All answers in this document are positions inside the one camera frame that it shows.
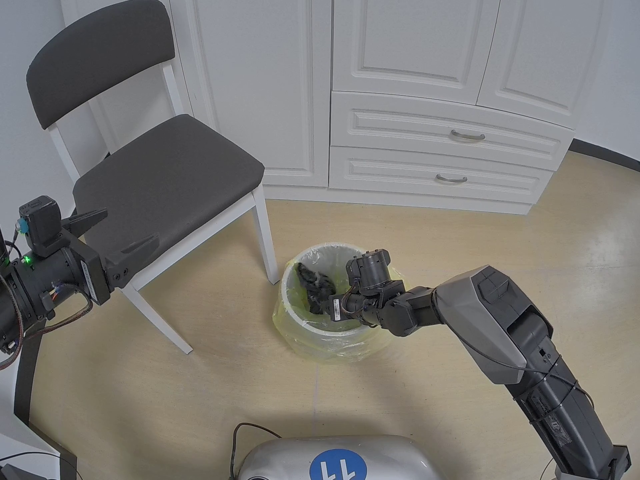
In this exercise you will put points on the white chair with grey cushions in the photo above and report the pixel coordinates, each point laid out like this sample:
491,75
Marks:
150,178

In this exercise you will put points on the black plastic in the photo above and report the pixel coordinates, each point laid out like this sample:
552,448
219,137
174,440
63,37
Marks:
312,280

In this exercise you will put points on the white trash bin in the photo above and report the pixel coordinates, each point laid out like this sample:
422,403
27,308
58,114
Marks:
292,313

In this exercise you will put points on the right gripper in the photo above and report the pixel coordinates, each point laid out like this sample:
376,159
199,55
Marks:
350,306

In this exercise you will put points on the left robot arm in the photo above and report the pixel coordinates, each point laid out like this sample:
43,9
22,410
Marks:
7,313

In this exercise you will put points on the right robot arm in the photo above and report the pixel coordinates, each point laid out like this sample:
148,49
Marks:
500,318

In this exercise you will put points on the white wardrobe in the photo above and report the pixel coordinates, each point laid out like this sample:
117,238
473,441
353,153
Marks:
400,28

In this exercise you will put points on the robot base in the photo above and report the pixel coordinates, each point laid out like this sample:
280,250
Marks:
280,460

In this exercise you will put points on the yellow-green plastic bag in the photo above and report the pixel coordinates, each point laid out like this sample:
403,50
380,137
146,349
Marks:
350,348

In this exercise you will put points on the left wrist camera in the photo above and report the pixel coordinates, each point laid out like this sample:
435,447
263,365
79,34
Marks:
42,223

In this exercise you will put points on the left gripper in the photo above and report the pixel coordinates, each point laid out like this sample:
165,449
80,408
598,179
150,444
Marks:
65,273

